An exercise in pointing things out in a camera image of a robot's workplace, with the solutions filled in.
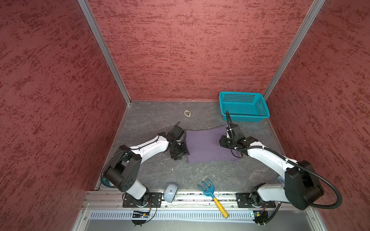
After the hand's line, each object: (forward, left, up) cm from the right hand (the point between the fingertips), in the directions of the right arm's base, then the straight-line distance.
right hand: (220, 144), depth 88 cm
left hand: (-7, +21, -2) cm, 23 cm away
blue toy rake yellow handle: (-25, +9, -5) cm, 27 cm away
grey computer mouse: (-27, +30, +3) cm, 40 cm away
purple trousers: (+1, +10, -4) cm, 11 cm away
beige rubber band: (+34, +21, -6) cm, 40 cm away
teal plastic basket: (+37, -27, -7) cm, 47 cm away
